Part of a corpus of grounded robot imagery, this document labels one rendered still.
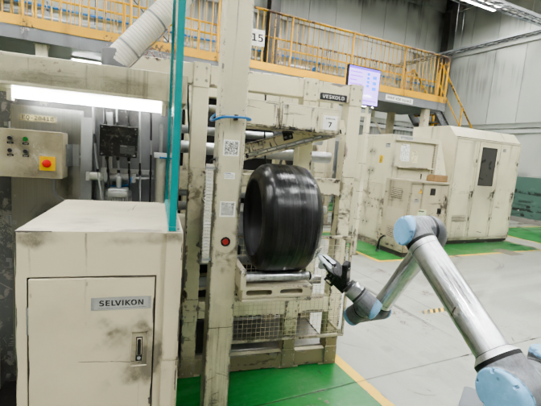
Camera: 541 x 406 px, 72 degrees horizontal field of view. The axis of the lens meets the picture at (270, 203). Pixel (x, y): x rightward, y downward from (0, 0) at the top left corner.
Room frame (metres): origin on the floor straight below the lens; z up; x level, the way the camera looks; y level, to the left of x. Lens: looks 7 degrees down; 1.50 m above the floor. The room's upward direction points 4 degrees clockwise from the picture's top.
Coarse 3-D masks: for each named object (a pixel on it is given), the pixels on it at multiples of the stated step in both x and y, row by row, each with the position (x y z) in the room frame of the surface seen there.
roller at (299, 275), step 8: (248, 272) 1.74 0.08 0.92; (256, 272) 1.75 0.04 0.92; (264, 272) 1.76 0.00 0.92; (272, 272) 1.78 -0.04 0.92; (280, 272) 1.79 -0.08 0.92; (288, 272) 1.80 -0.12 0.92; (296, 272) 1.81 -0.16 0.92; (304, 272) 1.82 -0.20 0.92; (248, 280) 1.73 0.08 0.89; (256, 280) 1.74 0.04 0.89; (264, 280) 1.75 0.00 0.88; (272, 280) 1.77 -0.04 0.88; (280, 280) 1.79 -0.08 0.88
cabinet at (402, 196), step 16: (400, 192) 6.07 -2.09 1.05; (416, 192) 5.96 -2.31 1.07; (432, 192) 6.10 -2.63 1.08; (448, 192) 6.29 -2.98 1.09; (384, 208) 6.36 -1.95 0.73; (400, 208) 6.03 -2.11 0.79; (416, 208) 5.98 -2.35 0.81; (432, 208) 6.13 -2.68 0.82; (384, 224) 6.31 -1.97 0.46; (384, 240) 6.27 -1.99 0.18; (400, 256) 5.93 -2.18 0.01
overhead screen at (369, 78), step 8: (352, 64) 5.64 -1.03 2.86; (352, 72) 5.64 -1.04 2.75; (360, 72) 5.70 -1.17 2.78; (368, 72) 5.77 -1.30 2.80; (376, 72) 5.83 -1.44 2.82; (352, 80) 5.65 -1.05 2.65; (360, 80) 5.71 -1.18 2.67; (368, 80) 5.77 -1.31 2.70; (376, 80) 5.84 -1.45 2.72; (368, 88) 5.78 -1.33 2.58; (376, 88) 5.85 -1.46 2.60; (368, 96) 5.79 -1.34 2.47; (376, 96) 5.86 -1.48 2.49; (368, 104) 5.80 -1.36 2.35; (376, 104) 5.86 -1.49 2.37
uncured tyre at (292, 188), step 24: (264, 168) 1.84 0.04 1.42; (288, 168) 1.84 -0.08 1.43; (264, 192) 1.73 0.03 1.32; (288, 192) 1.70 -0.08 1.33; (312, 192) 1.74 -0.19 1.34; (264, 216) 1.69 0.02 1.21; (288, 216) 1.66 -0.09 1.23; (312, 216) 1.69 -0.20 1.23; (264, 240) 1.67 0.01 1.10; (288, 240) 1.66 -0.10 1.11; (312, 240) 1.70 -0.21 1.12; (264, 264) 1.73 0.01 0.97; (288, 264) 1.74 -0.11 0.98
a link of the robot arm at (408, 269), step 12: (432, 216) 1.50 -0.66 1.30; (444, 228) 1.48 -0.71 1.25; (444, 240) 1.50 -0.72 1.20; (408, 252) 1.63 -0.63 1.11; (408, 264) 1.61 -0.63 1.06; (396, 276) 1.66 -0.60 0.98; (408, 276) 1.62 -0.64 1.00; (384, 288) 1.73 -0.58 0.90; (396, 288) 1.67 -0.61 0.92; (384, 300) 1.72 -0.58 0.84; (396, 300) 1.72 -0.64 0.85; (384, 312) 1.75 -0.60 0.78
